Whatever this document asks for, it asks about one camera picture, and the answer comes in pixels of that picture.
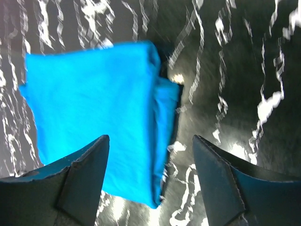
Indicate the blue t-shirt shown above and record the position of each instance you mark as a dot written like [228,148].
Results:
[76,97]

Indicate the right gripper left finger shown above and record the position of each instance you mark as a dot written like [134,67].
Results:
[64,193]

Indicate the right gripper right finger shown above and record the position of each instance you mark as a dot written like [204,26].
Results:
[238,193]

